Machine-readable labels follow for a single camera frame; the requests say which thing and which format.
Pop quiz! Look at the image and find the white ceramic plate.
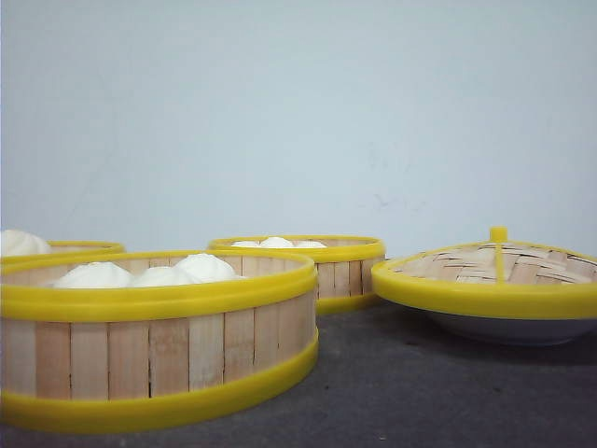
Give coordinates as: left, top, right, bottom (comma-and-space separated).
404, 305, 596, 346

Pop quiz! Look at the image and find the white bun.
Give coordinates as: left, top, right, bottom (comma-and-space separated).
259, 236, 295, 249
1, 230, 51, 257
174, 253, 237, 283
53, 261, 132, 288
127, 266, 194, 287
231, 240, 260, 247

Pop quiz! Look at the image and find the middle front white bun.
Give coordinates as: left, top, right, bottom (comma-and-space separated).
127, 266, 194, 287

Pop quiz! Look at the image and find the middle rear white bun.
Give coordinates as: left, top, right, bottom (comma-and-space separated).
259, 236, 295, 249

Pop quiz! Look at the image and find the woven bamboo steamer lid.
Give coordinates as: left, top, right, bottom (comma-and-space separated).
371, 227, 596, 320

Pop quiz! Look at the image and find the left front white bun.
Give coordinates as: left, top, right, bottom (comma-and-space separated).
53, 261, 132, 288

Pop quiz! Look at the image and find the right front white bun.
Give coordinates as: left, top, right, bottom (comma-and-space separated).
174, 253, 237, 283

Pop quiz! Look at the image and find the bamboo steamer basket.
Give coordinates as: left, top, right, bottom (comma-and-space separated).
1, 250, 318, 434
2, 241, 126, 262
209, 234, 386, 315

